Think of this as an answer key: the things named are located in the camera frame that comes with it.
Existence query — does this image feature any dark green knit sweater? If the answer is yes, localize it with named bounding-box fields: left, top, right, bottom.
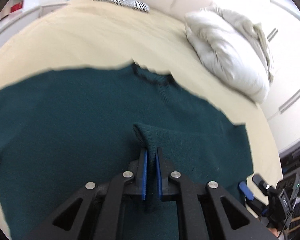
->
left=0, top=64, right=253, bottom=239

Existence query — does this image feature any white nightstand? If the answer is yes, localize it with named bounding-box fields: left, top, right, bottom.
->
left=0, top=2, right=67, bottom=43

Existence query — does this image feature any zebra print pillow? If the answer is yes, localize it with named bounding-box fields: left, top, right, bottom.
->
left=93, top=0, right=150, bottom=13

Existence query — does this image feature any white wardrobe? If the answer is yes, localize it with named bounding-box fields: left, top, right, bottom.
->
left=255, top=0, right=300, bottom=153

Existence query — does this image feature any red box on shelf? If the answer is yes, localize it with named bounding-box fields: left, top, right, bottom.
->
left=10, top=2, right=23, bottom=13

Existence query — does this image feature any white folded duvet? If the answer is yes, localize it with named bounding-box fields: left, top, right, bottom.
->
left=184, top=7, right=273, bottom=103

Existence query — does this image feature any beige bed sheet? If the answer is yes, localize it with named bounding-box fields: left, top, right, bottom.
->
left=0, top=0, right=282, bottom=236

